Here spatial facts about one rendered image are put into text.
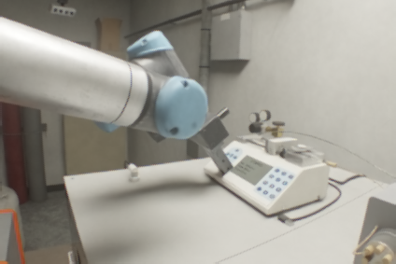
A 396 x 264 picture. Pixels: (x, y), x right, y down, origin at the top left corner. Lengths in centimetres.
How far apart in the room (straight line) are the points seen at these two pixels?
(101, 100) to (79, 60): 4
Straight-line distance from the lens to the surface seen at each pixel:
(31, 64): 26
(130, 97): 29
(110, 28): 363
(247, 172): 58
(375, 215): 34
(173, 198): 55
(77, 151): 364
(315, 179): 57
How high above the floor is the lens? 169
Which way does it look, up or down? 9 degrees down
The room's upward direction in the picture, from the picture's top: 3 degrees clockwise
